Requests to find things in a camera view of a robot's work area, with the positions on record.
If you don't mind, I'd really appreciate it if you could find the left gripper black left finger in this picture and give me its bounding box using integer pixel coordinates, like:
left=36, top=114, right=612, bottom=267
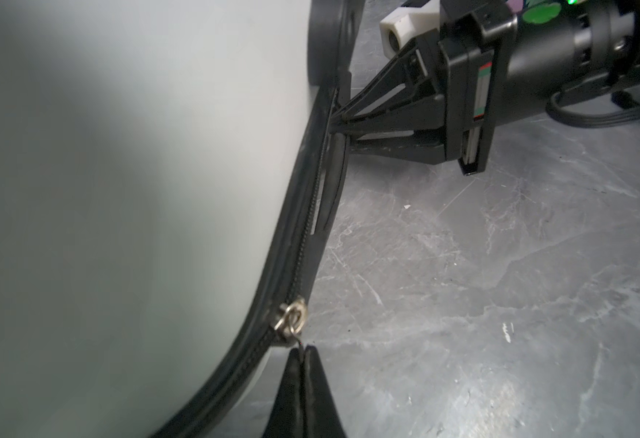
left=263, top=348, right=304, bottom=438

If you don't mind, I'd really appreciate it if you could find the white black suitcase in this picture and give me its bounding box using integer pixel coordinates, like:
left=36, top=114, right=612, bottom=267
left=0, top=1, right=364, bottom=437

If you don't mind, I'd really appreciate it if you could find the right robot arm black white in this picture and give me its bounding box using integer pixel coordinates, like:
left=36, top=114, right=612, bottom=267
left=332, top=1, right=640, bottom=174

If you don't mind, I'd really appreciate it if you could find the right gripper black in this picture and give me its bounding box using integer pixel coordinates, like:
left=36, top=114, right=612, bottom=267
left=330, top=1, right=594, bottom=174

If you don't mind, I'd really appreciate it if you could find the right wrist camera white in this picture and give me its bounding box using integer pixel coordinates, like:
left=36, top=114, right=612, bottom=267
left=379, top=0, right=440, bottom=59

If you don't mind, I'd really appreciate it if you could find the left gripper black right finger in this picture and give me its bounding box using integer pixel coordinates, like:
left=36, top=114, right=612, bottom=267
left=301, top=345, right=347, bottom=438

